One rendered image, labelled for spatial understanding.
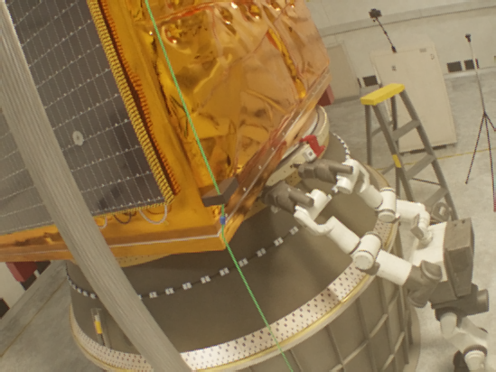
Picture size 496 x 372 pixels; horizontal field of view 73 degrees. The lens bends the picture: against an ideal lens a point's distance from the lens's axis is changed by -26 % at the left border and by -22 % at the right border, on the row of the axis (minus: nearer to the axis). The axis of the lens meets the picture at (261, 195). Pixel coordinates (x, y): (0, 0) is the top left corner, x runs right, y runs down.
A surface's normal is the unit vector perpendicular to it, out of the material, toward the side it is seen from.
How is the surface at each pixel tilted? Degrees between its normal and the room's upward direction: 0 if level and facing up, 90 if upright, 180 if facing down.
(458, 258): 90
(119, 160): 90
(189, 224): 94
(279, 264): 62
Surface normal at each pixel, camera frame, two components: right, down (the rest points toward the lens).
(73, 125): -0.31, 0.50
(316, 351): 0.45, 0.22
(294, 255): 0.32, -0.25
